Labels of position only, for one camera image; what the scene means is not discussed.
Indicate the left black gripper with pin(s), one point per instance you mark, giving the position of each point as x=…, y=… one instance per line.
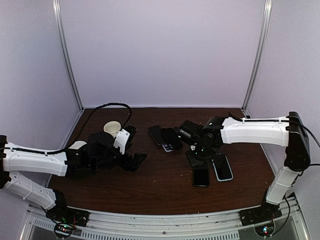
x=135, y=163

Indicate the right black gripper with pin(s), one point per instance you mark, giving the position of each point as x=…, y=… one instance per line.
x=194, y=162

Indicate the white ceramic bowl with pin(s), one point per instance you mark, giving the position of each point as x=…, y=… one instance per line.
x=77, y=145

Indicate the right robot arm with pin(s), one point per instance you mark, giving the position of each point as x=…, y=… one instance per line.
x=285, y=131

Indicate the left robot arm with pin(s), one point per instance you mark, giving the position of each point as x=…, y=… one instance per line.
x=81, y=160

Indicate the phone under black case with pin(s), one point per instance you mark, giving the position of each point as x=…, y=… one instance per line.
x=168, y=147

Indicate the purple-edged phone left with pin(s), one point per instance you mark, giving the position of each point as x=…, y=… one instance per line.
x=156, y=133

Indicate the cream ribbed mug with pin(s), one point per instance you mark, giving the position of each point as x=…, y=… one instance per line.
x=112, y=128

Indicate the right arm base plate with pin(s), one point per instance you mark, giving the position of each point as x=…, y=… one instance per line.
x=256, y=215

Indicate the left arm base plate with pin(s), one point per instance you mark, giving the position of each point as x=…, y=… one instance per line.
x=70, y=216

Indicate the front aluminium rail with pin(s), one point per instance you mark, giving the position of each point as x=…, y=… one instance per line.
x=224, y=225

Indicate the right aluminium post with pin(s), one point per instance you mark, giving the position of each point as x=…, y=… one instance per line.
x=263, y=35

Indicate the aluminium post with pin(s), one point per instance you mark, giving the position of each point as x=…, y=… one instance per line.
x=263, y=35
x=66, y=57

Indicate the left aluminium post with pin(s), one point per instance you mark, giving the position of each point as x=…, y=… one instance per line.
x=66, y=57

